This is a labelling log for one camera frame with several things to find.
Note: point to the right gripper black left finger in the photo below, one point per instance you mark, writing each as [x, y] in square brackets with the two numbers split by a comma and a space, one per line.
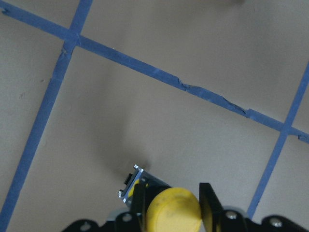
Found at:
[138, 206]

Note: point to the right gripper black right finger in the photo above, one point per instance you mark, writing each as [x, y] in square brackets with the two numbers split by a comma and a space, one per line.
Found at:
[211, 207]

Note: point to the yellow push button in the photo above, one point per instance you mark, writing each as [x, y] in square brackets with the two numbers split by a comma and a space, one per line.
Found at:
[168, 209]

